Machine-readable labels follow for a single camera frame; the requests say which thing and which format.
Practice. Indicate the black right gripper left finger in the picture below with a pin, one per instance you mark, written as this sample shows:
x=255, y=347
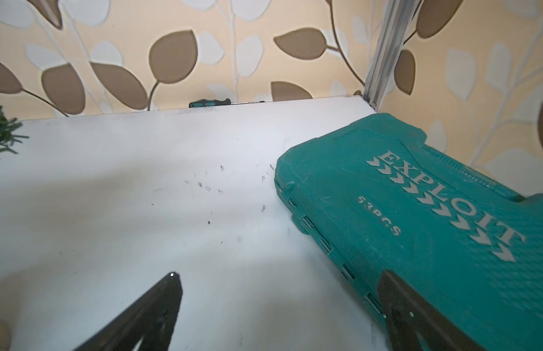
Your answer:
x=147, y=324

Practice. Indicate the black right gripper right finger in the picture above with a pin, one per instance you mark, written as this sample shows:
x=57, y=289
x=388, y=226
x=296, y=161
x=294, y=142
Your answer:
x=413, y=323

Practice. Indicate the small green christmas tree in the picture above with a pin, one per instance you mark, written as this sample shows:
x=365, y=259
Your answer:
x=9, y=133

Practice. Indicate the green plastic tool case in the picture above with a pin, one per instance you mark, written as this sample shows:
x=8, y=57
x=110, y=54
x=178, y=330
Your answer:
x=374, y=197

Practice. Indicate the green handled screwdriver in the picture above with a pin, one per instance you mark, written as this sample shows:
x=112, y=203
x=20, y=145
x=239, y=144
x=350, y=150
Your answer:
x=210, y=103

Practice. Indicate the aluminium frame post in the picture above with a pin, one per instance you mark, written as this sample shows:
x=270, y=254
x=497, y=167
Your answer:
x=395, y=23

